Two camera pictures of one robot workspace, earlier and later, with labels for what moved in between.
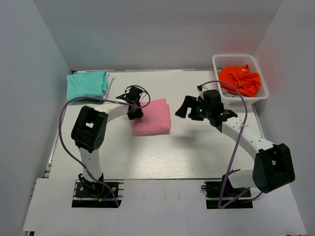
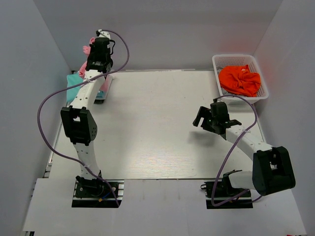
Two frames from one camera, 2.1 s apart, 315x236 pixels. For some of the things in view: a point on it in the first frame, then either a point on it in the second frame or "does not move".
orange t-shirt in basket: (247, 83) does not move
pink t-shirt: (156, 119) → (82, 68)
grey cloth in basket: (228, 94) does not move
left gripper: (140, 114) → (92, 50)
